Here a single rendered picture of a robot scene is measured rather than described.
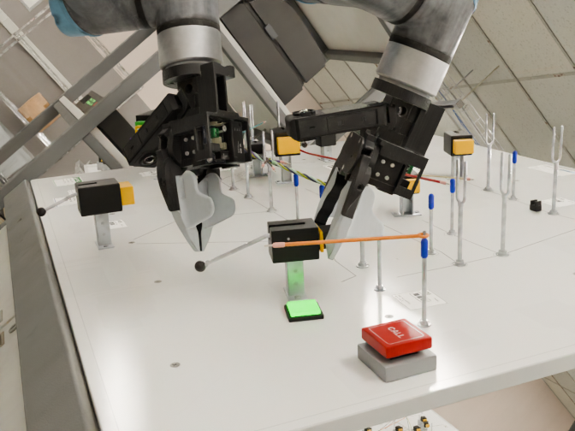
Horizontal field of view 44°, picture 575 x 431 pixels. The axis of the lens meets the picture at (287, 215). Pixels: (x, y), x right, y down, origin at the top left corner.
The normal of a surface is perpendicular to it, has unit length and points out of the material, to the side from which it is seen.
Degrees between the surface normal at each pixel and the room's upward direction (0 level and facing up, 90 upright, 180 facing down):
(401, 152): 101
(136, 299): 55
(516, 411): 90
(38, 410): 90
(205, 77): 123
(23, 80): 90
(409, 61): 114
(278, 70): 90
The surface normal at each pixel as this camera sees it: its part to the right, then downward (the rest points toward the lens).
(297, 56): 0.40, 0.25
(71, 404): -0.58, -0.70
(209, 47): 0.63, -0.11
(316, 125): 0.18, 0.25
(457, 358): -0.05, -0.96
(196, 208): -0.61, 0.06
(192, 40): 0.15, -0.07
